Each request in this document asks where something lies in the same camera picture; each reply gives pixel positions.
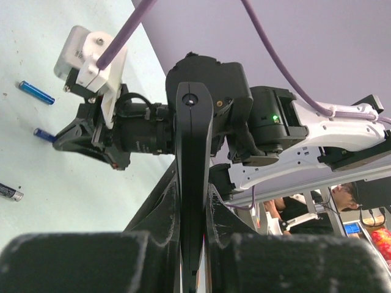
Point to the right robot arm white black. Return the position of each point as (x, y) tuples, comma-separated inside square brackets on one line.
[(260, 124)]

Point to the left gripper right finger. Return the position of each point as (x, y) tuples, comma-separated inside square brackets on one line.
[(238, 259)]

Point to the blue battery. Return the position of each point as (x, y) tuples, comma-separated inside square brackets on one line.
[(36, 93)]

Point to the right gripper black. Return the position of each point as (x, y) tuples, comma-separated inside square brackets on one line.
[(140, 126)]

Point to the black silver battery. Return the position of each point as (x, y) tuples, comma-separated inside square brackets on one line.
[(10, 193)]

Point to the purple battery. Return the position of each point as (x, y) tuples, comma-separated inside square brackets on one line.
[(44, 135)]

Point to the person in black shirt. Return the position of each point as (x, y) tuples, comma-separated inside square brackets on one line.
[(286, 208)]

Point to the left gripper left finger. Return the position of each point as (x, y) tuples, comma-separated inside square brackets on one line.
[(144, 259)]

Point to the black remote control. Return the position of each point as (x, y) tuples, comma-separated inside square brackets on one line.
[(192, 183)]

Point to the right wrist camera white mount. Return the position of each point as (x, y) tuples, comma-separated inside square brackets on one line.
[(81, 51)]

